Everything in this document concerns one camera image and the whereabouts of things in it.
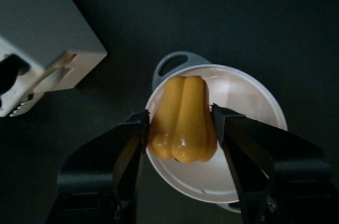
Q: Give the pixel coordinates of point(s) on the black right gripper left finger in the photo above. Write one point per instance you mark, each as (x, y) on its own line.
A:
(101, 168)

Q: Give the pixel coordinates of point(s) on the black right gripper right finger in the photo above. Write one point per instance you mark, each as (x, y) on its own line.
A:
(273, 165)

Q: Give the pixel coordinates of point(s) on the orange toy squash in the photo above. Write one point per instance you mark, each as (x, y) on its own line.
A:
(185, 119)

